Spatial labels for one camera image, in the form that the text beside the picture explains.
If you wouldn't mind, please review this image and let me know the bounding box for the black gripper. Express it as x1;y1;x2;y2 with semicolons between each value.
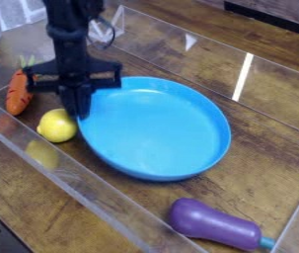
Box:
23;58;123;120

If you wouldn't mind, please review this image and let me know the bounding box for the black cable loop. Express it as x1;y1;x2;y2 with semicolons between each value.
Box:
85;15;117;49

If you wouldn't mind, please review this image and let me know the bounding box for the orange toy carrot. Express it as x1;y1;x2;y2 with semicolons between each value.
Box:
6;56;36;116

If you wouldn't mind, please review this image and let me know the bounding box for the yellow toy lemon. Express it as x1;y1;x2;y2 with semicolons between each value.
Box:
38;109;78;143

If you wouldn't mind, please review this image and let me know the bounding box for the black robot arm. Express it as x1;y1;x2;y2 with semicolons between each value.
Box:
23;0;123;120

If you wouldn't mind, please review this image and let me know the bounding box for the purple toy eggplant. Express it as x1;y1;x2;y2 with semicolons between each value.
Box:
169;198;276;251

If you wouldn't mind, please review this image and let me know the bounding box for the blue plastic plate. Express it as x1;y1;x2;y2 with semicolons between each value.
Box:
78;76;232;182

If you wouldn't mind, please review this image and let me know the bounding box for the clear acrylic enclosure wall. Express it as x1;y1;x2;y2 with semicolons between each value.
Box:
0;0;299;253

